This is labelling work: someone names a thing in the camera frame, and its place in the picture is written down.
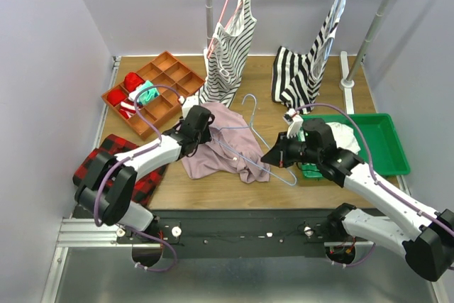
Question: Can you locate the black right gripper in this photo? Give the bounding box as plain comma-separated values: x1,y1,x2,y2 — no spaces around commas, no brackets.
261,131,321,167

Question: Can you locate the mauve tank top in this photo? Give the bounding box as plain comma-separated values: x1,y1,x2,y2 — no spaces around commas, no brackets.
182,102,270,184

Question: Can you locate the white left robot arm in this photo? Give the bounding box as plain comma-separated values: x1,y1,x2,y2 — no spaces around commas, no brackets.
74,105,215,243

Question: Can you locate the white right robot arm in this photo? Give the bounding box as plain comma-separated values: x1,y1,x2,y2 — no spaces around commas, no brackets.
261,118,453,282

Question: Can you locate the thin striped white tank top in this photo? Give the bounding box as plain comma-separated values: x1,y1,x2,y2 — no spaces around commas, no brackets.
196,0,257,107

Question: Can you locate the wide striped black white top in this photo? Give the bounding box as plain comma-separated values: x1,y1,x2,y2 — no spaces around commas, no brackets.
271,4,333,114

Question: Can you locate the teal and white sock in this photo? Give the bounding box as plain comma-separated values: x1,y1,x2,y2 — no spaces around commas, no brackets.
128,80,160,106

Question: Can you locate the red white striped sock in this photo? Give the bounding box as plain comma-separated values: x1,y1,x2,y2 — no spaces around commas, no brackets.
119,101,136,120

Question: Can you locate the white garment in tray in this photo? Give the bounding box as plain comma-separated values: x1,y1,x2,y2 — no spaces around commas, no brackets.
327,122,361,154

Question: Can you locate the red black plaid shirt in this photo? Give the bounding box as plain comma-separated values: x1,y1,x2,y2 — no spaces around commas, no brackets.
72,134,168,206

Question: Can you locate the red sock rolled back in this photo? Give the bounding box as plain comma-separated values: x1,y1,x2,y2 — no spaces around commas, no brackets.
123,72,145,92

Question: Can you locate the red sock rolled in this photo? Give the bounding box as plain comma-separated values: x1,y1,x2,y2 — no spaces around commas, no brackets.
123,72,145,92
106,88,128,106

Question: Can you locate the red sock rolled front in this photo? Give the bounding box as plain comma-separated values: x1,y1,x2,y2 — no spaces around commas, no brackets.
106,88,128,106

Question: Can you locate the green plastic tray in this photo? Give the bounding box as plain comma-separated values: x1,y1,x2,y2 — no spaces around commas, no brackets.
307,114,411,177

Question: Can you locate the grey left rack pole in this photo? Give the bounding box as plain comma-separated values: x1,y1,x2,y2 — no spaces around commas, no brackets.
204,0,214,64

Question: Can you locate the grey rack pole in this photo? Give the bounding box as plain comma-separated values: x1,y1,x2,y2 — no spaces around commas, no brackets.
204,0,214,64
347,0,390,81

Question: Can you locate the grey right rack pole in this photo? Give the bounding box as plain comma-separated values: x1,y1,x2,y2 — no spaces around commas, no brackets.
347,0,390,81

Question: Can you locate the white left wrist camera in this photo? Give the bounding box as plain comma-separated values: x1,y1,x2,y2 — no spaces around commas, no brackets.
179,95,199,118

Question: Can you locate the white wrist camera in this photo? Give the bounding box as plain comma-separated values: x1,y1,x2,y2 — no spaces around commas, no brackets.
283,109,304,138
179,95,199,118

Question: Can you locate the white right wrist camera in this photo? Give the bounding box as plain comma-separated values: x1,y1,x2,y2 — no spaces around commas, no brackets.
283,109,304,138

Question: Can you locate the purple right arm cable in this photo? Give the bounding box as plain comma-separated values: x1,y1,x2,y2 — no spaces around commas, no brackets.
283,103,454,268

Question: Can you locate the white rack base rail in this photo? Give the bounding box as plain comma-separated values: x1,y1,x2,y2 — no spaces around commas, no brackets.
339,51,355,114

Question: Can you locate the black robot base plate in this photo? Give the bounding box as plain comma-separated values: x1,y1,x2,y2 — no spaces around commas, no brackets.
116,209,377,260

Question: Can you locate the pink wire hanger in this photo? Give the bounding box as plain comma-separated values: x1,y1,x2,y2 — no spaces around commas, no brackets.
206,0,255,59

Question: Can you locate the aluminium frame rail left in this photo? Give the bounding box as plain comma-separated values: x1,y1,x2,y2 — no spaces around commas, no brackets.
40,56,122,303

